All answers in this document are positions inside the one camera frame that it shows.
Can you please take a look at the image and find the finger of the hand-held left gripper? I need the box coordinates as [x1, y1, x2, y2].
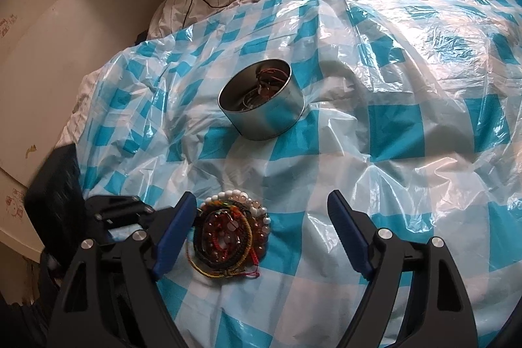
[83, 194, 156, 235]

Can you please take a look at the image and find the pile of mixed bracelets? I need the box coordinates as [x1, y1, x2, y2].
[187, 191, 272, 279]
[240, 63, 288, 112]

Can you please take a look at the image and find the round metal tin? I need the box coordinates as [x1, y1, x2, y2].
[217, 58, 307, 140]

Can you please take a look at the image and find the pale pink bead bracelet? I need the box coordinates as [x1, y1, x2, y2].
[250, 209, 271, 256]

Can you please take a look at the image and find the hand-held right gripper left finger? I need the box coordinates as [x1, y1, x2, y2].
[47, 191, 199, 348]

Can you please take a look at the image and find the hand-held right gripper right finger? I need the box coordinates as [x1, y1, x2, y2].
[327, 190, 479, 348]

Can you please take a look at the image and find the blue checkered plastic sheet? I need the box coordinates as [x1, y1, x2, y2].
[79, 0, 522, 348]

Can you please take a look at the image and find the white bead bracelet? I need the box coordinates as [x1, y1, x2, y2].
[210, 190, 268, 220]

